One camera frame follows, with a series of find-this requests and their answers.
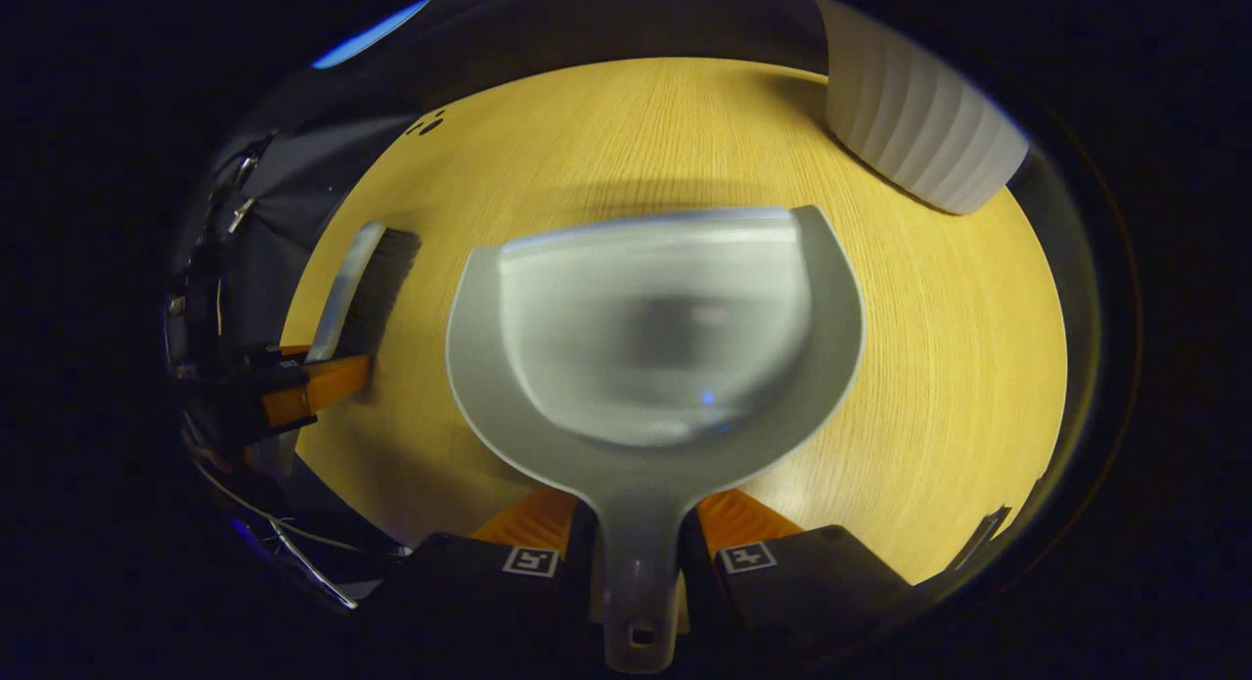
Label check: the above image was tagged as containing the white ribbed garbage bin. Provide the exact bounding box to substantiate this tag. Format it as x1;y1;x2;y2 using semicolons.
814;0;1031;216

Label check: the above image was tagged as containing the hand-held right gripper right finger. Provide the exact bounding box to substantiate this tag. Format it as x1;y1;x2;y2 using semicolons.
680;489;940;661

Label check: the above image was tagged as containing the small white broom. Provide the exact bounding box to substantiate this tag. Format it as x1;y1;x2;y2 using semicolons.
305;220;422;365

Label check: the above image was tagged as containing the white dustpan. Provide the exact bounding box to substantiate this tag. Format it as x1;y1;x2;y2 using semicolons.
445;204;867;674

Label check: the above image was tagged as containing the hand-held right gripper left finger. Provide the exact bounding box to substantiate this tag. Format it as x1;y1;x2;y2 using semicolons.
396;484;600;661

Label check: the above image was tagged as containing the wooden desktop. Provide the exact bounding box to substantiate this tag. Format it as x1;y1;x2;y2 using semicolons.
279;57;1069;588

